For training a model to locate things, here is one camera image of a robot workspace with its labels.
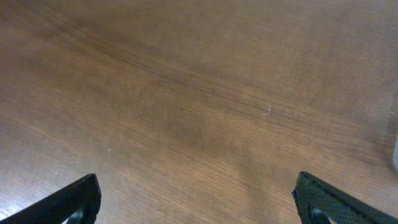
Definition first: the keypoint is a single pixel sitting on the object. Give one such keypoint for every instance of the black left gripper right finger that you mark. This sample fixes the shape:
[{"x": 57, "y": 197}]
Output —
[{"x": 320, "y": 202}]

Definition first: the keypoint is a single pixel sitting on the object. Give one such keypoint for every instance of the clear plastic container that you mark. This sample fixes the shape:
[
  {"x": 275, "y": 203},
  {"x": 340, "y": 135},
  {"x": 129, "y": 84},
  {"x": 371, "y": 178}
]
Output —
[{"x": 393, "y": 130}]

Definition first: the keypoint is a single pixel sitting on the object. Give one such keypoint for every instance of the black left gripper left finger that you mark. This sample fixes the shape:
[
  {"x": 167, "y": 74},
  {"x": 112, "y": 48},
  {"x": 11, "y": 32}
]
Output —
[{"x": 79, "y": 203}]

